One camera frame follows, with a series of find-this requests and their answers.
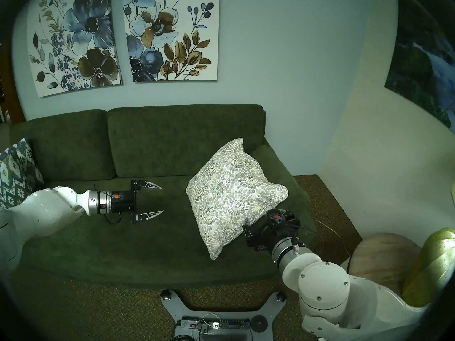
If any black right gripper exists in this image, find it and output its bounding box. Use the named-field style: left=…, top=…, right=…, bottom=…
left=243, top=209, right=303, bottom=254

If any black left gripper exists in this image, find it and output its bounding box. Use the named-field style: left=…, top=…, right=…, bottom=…
left=108, top=180, right=165, bottom=224

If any pebble print throw pillow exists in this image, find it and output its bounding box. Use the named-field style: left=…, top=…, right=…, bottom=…
left=186, top=138, right=288, bottom=260

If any green sofa armrest cushion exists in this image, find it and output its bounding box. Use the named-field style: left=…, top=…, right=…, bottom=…
left=251, top=145, right=317, bottom=235

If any dark green fabric sofa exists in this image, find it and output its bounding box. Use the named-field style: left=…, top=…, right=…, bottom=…
left=0, top=104, right=317, bottom=289

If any blue zigzag patterned pillow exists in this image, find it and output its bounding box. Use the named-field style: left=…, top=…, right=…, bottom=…
left=0, top=137, right=45, bottom=209

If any black round base knob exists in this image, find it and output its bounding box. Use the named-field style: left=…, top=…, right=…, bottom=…
left=251, top=315, right=269, bottom=333

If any black power strip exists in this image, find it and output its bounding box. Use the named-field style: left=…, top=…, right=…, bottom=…
left=181, top=317, right=251, bottom=334

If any round wooden side table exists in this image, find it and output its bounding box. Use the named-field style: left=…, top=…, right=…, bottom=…
left=348, top=233, right=422, bottom=295

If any brown leaf flower canvas painting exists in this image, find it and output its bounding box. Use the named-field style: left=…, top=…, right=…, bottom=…
left=122, top=0, right=220, bottom=83

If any blue flower canvas painting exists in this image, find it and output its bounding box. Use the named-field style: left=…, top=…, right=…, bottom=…
left=27, top=0, right=123, bottom=98

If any waterfall landscape poster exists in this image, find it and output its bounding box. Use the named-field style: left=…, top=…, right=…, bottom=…
left=385, top=0, right=455, bottom=133

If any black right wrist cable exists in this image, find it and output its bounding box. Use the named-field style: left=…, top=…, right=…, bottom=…
left=284, top=221, right=317, bottom=245

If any thin white floor cable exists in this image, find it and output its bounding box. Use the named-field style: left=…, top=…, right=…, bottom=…
left=313, top=221, right=352, bottom=258

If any coiled thin white wire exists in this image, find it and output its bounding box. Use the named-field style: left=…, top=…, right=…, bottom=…
left=192, top=313, right=221, bottom=334

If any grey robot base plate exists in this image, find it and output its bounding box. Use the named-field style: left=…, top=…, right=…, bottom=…
left=160, top=290, right=288, bottom=341

